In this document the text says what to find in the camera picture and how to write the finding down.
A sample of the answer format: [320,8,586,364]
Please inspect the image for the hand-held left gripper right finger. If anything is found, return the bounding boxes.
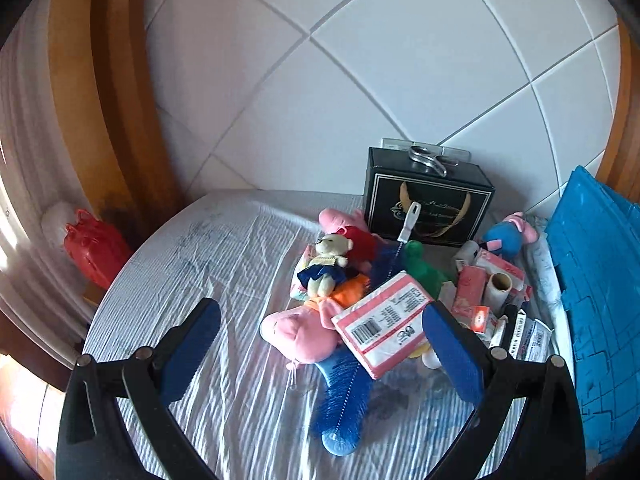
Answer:
[421,301,587,480]

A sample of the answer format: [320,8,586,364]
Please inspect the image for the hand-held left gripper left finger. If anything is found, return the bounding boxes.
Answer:
[56,298,222,480]

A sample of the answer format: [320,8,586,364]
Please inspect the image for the white paper roll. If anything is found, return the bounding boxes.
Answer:
[487,271,517,309]

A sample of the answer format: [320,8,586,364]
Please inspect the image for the white medicine box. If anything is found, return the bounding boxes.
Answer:
[510,310,553,362]

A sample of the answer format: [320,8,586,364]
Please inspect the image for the blue fabric storage bag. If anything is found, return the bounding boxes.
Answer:
[544,165,640,467]

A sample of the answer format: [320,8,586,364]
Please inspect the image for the small red box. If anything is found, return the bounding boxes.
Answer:
[467,305,496,334]

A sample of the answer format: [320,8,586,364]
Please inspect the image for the white tube box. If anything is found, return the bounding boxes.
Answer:
[487,315,508,349]

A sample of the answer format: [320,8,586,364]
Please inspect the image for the small pink tissue packet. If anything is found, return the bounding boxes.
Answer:
[457,265,488,311]

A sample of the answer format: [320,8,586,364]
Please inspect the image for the large pink tissue packet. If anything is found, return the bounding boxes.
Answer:
[331,271,441,380]

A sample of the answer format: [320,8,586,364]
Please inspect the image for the white striped bedsheet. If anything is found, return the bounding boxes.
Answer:
[82,190,576,480]

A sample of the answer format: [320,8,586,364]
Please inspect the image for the green plush toy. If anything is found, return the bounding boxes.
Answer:
[402,240,451,301]

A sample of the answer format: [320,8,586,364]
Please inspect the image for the grey tape roll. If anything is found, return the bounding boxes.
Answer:
[452,241,481,271]

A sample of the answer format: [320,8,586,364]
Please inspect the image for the white and pink packet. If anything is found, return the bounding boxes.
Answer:
[475,250,526,282]

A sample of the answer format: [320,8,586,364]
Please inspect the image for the large pink pig plush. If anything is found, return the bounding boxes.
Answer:
[260,277,373,366]

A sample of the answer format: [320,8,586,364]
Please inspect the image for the blue pig plush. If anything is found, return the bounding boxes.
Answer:
[477,212,538,261]

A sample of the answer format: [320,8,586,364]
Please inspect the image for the red bag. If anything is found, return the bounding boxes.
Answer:
[63,208,133,291]

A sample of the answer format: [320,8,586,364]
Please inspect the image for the teddy bear in blue dress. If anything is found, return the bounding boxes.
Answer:
[297,234,353,297]

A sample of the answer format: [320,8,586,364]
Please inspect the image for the black gift box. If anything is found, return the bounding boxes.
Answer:
[363,146,496,247]

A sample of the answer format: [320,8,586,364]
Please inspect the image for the small pink pig plush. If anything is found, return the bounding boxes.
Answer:
[319,207,378,273]

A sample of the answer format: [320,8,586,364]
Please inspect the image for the metal scissors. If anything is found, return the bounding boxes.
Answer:
[407,144,463,177]

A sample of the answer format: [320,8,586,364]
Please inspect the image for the clear plastic holder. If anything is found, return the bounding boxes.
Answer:
[381,137,473,161]

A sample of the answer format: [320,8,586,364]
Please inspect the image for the sheer striped curtain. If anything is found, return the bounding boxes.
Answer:
[0,10,68,361]

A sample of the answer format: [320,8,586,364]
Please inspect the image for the white padded wooden headboard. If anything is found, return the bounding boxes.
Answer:
[47,0,640,221]

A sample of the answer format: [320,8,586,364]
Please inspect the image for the blue bottle brush white handle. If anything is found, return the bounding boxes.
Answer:
[367,201,423,291]

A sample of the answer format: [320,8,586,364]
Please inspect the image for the blue bristle brush blue handle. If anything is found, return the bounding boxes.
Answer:
[309,350,376,457]

